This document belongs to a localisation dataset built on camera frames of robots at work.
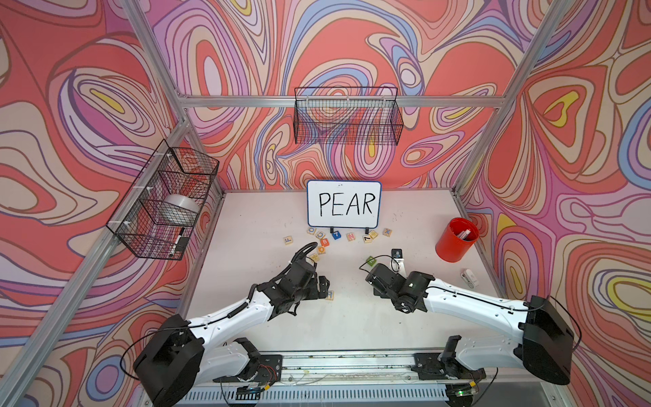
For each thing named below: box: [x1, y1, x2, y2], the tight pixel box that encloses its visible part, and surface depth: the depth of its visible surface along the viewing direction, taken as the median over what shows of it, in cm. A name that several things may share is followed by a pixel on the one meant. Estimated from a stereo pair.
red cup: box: [434, 217, 481, 263], surface depth 93 cm
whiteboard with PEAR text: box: [306, 180, 383, 229], surface depth 102 cm
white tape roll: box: [158, 194, 201, 225], surface depth 74 cm
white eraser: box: [460, 268, 479, 290], surface depth 91 cm
